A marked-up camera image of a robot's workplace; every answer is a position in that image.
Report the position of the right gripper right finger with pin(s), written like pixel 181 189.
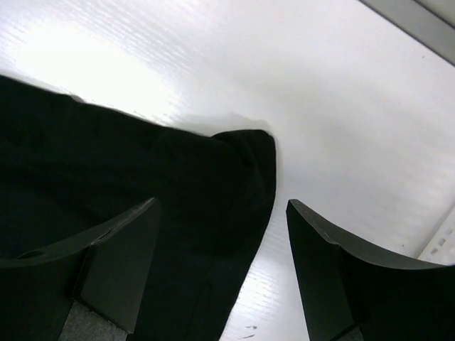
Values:
pixel 352 289

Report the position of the white plastic basket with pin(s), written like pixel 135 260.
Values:
pixel 441 247

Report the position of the aluminium table edge rail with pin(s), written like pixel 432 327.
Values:
pixel 430 23

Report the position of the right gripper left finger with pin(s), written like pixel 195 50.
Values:
pixel 101 271

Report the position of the black tank top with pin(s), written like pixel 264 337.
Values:
pixel 67 166

